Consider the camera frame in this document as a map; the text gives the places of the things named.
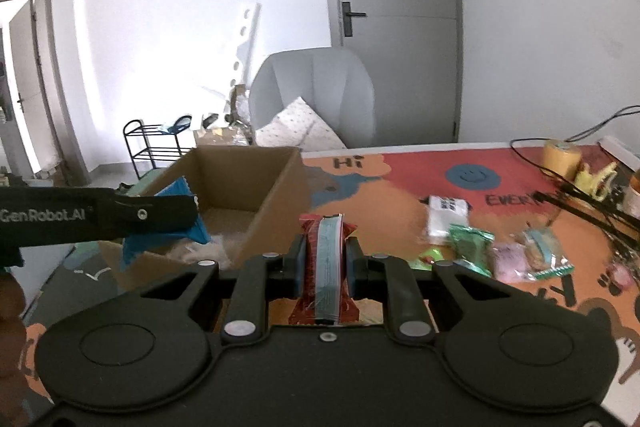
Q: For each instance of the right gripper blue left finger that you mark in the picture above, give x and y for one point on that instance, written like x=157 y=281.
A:
x=295 y=266

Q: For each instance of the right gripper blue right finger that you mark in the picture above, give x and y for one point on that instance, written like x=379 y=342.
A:
x=356 y=269

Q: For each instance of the red snack packet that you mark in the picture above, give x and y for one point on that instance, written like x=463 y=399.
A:
x=325 y=297

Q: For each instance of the bright green snack packet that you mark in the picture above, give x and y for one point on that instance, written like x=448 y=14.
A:
x=427 y=260

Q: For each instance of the white black-label snack pack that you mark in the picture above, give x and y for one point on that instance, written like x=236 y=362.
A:
x=441 y=214

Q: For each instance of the blue snack packet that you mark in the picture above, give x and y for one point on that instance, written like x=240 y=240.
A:
x=135 y=245

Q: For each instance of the dark green snack packet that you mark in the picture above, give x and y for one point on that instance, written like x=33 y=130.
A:
x=471 y=247

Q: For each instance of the pink snack packet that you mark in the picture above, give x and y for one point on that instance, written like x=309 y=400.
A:
x=509 y=262

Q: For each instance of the cookie pack teal stripe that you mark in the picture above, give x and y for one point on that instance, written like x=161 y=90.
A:
x=544 y=254

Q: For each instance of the long white bread pack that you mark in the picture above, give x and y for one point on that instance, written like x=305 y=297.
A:
x=188 y=252

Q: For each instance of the person's hand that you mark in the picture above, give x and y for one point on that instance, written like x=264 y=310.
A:
x=13 y=337

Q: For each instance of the brown cardboard box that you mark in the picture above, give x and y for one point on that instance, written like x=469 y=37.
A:
x=250 y=199

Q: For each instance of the black shoe rack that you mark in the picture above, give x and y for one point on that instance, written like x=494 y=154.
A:
x=149 y=147

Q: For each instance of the dotted white cushion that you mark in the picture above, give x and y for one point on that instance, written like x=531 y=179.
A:
x=298 y=125

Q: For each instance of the SF cardboard box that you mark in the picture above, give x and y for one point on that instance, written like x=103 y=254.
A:
x=233 y=127

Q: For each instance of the colourful cat table mat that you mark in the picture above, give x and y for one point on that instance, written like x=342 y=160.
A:
x=381 y=192

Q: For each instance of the grey armchair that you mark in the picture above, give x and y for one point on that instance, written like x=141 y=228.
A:
x=332 y=81

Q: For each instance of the blue slipper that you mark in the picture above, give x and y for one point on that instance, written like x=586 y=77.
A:
x=183 y=123

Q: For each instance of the white perforated board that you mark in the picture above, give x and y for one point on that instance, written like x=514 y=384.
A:
x=245 y=26

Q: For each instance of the yellow tape roll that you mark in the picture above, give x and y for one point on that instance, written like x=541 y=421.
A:
x=560 y=158

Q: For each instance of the yellow crumpled wrapper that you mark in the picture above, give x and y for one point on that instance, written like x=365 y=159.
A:
x=597 y=185

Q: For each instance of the amber glass bottle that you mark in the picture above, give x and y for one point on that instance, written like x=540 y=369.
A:
x=631 y=201

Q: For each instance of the grey door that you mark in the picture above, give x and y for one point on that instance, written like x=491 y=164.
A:
x=412 y=52

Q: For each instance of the white power strip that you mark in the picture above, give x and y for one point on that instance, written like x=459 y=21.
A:
x=620 y=151

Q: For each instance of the black door handle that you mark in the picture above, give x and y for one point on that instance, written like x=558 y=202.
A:
x=347 y=16

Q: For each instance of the pink keychain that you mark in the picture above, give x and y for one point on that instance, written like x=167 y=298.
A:
x=620 y=276

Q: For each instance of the black wire rack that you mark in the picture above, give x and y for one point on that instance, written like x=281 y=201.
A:
x=603 y=215

